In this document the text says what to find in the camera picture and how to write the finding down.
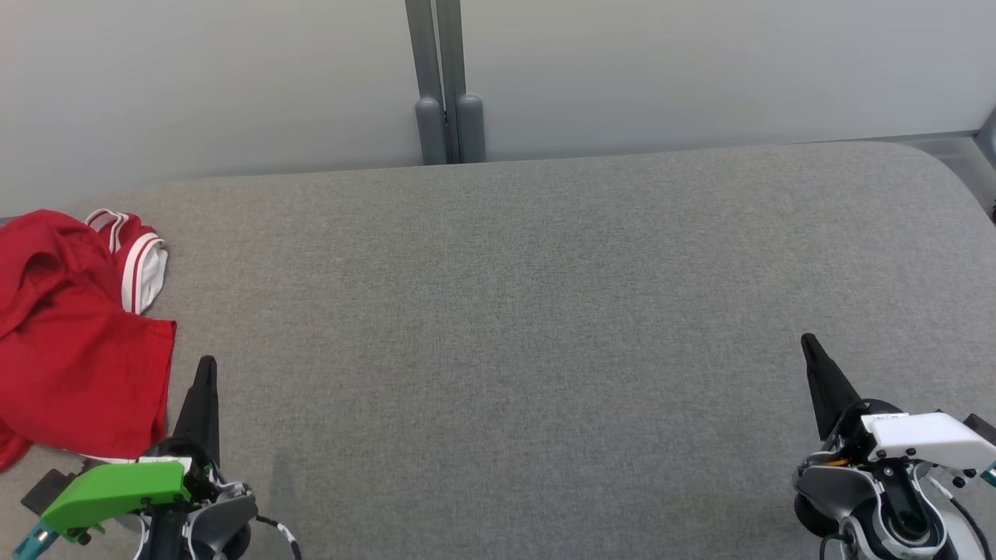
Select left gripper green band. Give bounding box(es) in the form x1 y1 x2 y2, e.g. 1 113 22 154
40 356 221 543

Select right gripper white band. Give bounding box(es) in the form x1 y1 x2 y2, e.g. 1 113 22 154
801 333 996 472

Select red shorts with white trim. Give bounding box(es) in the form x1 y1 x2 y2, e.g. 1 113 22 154
0 311 177 473

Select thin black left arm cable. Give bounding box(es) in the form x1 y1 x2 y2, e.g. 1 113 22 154
253 513 303 560

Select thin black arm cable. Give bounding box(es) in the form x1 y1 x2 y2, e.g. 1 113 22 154
253 513 303 560
948 498 994 560

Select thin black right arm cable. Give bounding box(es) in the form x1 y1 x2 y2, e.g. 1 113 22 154
948 498 994 560

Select grey partition base rail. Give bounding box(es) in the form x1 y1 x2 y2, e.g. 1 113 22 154
794 131 981 146

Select grey partition post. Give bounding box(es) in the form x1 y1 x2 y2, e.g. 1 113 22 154
436 0 487 165
405 0 449 166

